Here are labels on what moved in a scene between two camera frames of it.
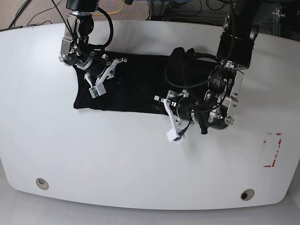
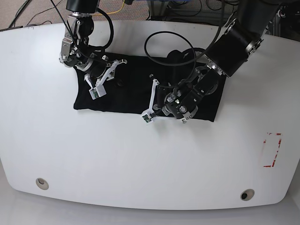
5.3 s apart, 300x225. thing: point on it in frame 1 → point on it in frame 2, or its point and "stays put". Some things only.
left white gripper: [99, 88] stays put
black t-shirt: [138, 84] stays put
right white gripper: [180, 125] → [148, 116]
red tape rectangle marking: [279, 144] stays put
